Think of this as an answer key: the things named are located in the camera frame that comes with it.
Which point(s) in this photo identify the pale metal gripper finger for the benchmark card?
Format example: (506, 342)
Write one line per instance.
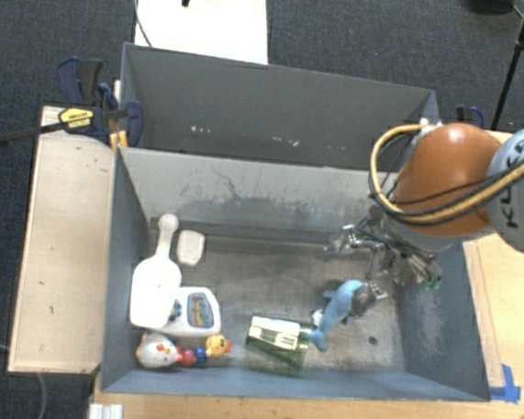
(364, 301)
(344, 242)

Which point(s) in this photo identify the blue toy dolphin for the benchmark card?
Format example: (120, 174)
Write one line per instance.
(337, 310)

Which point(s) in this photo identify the grey metal bin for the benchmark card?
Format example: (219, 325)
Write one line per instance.
(268, 195)

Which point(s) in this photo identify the small white rounded block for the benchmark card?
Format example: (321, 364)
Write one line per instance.
(190, 248)

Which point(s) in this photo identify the white toy with rainbow screen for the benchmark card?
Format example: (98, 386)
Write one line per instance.
(199, 310)

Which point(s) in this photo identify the white plastic scoop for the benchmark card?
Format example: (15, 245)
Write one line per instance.
(155, 286)

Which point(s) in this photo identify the white and yellow bead toy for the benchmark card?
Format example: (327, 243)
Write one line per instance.
(156, 351)

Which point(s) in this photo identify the pale wood board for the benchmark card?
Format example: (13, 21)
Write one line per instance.
(66, 231)

